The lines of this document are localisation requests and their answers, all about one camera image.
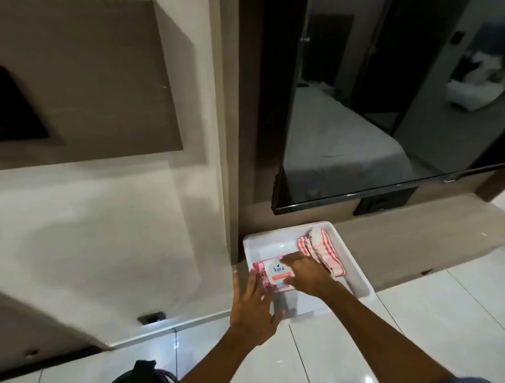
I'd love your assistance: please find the white plastic tray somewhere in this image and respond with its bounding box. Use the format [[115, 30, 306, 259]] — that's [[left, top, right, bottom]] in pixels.
[[242, 220, 376, 321]]

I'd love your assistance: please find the person's left hand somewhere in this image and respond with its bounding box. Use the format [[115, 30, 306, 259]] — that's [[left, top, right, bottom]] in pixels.
[[230, 270, 286, 349]]

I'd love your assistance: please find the person's right hand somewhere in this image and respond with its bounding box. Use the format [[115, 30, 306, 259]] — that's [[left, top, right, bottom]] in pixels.
[[282, 252, 341, 299]]

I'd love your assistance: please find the brown wooden wall board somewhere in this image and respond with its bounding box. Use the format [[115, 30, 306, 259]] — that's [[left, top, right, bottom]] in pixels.
[[0, 0, 184, 171]]

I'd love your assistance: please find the pink wet wipes packet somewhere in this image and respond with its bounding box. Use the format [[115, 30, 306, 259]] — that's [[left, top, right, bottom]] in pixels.
[[252, 256, 301, 295]]

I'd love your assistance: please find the person's right forearm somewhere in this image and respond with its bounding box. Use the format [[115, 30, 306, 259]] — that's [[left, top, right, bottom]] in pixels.
[[316, 281, 458, 383]]

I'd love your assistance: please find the red white striped cloth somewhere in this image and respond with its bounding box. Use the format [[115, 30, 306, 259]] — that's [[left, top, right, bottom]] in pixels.
[[296, 226, 347, 278]]

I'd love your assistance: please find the black flat screen television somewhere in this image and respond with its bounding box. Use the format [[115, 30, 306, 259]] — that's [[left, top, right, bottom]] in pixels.
[[271, 0, 505, 216]]

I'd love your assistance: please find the person's left forearm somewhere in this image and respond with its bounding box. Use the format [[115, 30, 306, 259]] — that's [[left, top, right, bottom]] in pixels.
[[179, 335, 266, 383]]

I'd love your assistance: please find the wooden television shelf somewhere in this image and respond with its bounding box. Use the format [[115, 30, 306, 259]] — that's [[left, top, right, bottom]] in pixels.
[[237, 199, 505, 293]]

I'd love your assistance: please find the black bag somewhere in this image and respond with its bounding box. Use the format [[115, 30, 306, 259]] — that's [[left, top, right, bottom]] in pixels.
[[131, 359, 187, 383]]

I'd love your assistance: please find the black wall outlet plate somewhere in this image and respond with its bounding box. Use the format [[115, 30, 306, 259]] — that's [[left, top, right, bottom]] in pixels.
[[353, 187, 419, 217]]

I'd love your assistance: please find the small black floor socket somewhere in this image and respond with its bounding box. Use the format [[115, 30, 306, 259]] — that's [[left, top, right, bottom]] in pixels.
[[137, 311, 166, 326]]

